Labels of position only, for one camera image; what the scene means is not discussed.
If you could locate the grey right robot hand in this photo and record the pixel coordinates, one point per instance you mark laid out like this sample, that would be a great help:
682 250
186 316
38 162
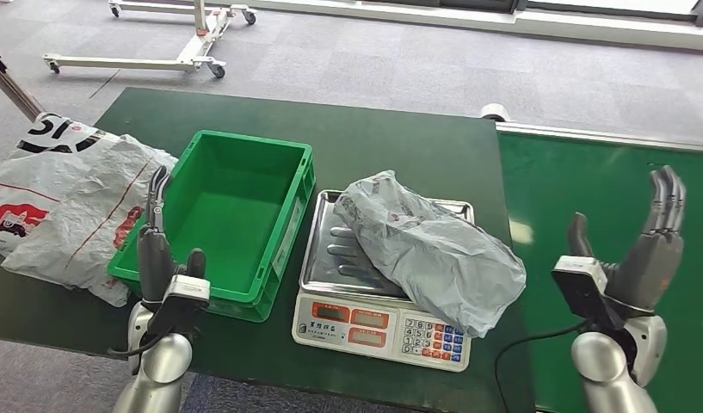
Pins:
647 273

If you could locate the white conveyor end roller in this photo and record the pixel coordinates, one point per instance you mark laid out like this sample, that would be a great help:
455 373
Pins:
495 112

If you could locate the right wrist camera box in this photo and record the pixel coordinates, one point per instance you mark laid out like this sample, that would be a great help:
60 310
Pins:
579 290

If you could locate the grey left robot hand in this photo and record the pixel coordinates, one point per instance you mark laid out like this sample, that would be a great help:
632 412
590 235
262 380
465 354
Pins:
154 265

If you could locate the white scale with steel tray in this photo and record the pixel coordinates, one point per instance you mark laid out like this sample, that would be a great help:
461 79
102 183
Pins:
339 325

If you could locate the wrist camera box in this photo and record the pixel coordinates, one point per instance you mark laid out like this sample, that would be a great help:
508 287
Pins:
190 289
579 290

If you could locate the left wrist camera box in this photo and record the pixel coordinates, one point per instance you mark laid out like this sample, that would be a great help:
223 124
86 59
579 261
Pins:
190 289

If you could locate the silver conveyor side rail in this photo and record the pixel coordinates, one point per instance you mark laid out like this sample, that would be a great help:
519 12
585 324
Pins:
613 137

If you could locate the white wheeled metal frame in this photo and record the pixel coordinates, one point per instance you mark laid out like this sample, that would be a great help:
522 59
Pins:
194 57

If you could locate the green plastic crate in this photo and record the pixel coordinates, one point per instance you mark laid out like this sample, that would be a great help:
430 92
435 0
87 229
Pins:
225 228

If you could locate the dark metal pole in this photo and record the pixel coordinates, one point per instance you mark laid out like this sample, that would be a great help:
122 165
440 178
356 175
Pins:
15 88

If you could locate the grey plastic mailer package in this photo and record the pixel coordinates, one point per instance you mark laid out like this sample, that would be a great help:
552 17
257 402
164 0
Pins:
442 256

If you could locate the large white printed mailer bag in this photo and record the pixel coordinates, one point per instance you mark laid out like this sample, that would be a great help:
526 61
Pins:
60 188

